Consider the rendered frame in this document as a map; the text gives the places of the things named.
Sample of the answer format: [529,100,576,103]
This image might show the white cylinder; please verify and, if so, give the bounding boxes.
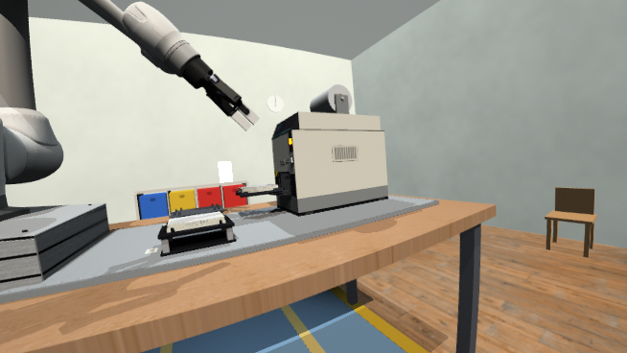
[310,84,352,113]

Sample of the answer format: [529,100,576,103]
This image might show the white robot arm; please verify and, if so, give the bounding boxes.
[0,0,200,222]

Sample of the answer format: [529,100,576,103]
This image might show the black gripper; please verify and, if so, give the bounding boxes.
[182,58,260,131]

